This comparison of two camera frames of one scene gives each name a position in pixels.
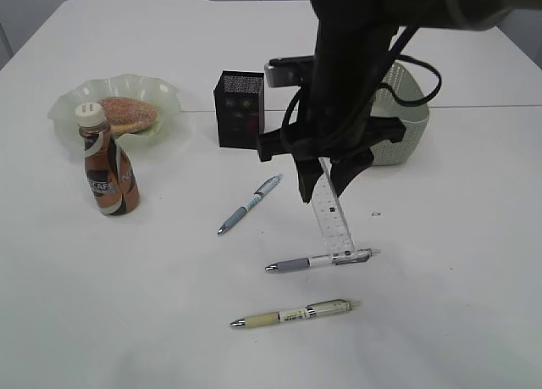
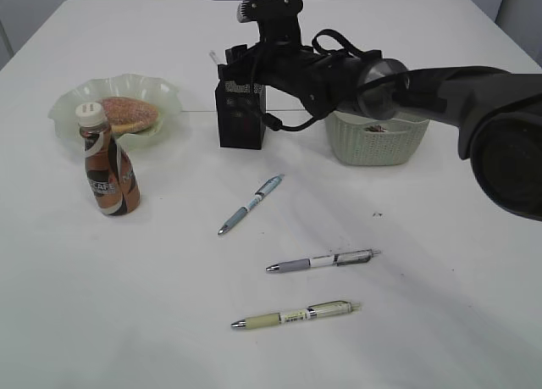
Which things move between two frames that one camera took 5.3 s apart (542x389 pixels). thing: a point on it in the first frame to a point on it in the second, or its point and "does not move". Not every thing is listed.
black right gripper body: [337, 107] to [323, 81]
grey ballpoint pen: [346, 257] does not move
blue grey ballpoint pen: [261, 191] does not move
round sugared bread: [127, 115] does not move
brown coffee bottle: [113, 184] does not move
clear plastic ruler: [330, 213] to [215, 57]
